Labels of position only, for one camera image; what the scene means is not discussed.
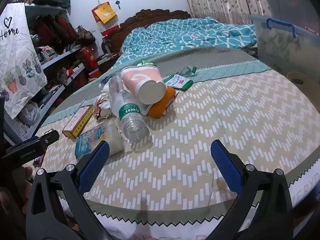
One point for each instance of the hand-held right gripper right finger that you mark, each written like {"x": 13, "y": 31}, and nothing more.
{"x": 225, "y": 167}

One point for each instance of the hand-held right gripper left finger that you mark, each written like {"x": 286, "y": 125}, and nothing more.
{"x": 94, "y": 165}

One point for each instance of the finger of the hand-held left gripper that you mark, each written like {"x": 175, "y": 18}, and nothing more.
{"x": 48, "y": 136}

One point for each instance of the clear plastic bottle green label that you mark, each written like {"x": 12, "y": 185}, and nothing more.
{"x": 130, "y": 120}

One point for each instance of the green drink can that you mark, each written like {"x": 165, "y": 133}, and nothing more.
{"x": 146, "y": 63}

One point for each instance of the person's left hand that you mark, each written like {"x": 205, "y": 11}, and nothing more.
{"x": 26, "y": 173}

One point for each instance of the printed photo card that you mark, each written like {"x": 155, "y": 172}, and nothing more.
{"x": 38, "y": 160}

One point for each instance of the light blue snack packet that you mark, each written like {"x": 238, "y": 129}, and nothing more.
{"x": 87, "y": 140}

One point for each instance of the plastic bag on shelf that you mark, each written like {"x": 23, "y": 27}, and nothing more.
{"x": 28, "y": 115}

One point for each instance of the pink and yellow box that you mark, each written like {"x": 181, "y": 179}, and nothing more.
{"x": 77, "y": 121}

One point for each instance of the white plastic bag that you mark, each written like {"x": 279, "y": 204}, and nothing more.
{"x": 115, "y": 137}

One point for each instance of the crumpled white and red wrapper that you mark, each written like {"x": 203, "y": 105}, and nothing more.
{"x": 102, "y": 106}

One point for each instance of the grey metal shelf rack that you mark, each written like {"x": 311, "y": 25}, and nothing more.
{"x": 53, "y": 60}

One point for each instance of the checkered bag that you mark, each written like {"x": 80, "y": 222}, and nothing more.
{"x": 46, "y": 53}

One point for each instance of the white printed tote bag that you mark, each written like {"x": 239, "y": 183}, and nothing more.
{"x": 17, "y": 55}

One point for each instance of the orange snack packet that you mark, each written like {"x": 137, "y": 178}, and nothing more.
{"x": 160, "y": 106}

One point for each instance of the pink and white paper cup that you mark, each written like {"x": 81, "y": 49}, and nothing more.
{"x": 140, "y": 80}

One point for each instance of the green and white packet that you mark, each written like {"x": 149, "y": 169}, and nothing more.
{"x": 178, "y": 82}

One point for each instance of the small clear green-cap bottle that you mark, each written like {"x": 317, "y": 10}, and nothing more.
{"x": 188, "y": 70}

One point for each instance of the brown handbag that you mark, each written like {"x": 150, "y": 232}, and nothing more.
{"x": 83, "y": 35}

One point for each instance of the red and dark handbags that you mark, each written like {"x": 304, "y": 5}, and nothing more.
{"x": 55, "y": 28}

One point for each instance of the beige stool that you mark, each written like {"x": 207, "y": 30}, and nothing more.
{"x": 307, "y": 90}

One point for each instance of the teal patterned blanket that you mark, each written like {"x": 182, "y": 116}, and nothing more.
{"x": 175, "y": 35}

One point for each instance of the carved wooden headboard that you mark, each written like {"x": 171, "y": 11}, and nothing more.
{"x": 155, "y": 17}

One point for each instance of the beige patterned curtain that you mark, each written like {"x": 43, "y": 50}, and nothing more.
{"x": 212, "y": 0}

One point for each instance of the red and yellow wall calendar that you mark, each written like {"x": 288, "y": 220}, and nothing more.
{"x": 105, "y": 15}

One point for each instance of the hanging wall ornament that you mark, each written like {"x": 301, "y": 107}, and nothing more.
{"x": 117, "y": 0}

